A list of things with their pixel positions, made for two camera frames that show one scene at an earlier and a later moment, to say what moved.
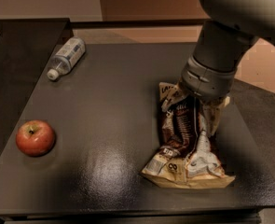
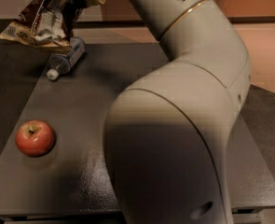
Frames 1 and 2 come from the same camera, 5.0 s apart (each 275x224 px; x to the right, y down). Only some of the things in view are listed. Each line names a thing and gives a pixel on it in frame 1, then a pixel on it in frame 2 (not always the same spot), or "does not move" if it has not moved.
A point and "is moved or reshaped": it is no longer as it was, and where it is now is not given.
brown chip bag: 188,157 is moved or reshaped
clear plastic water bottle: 67,57 does not move
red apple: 35,138 does not move
